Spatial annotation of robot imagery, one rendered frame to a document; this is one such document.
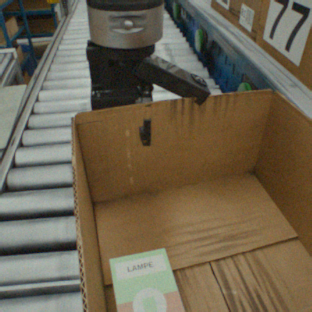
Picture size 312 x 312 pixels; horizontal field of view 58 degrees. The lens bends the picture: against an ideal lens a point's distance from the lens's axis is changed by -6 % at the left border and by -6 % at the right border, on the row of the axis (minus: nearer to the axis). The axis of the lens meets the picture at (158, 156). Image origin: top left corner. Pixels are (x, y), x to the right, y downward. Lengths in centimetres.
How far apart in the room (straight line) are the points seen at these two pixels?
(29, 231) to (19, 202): 7
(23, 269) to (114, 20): 34
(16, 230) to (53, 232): 6
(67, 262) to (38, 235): 7
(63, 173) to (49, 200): 7
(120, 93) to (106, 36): 8
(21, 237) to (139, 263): 20
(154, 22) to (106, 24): 5
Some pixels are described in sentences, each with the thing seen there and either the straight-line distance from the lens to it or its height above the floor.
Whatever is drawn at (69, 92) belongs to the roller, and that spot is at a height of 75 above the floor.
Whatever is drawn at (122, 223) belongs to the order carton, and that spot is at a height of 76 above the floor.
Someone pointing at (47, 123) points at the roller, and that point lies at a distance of 72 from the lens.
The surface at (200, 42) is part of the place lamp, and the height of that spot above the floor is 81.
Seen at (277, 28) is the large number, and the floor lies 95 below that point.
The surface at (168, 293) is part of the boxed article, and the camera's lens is 35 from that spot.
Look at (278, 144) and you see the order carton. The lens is 47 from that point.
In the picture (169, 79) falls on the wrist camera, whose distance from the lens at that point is 38.
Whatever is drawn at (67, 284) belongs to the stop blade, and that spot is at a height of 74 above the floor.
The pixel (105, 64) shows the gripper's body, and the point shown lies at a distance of 38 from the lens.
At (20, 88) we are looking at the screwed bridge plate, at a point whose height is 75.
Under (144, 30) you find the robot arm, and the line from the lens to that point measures 34.
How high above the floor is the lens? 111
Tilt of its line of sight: 40 degrees down
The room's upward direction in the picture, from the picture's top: straight up
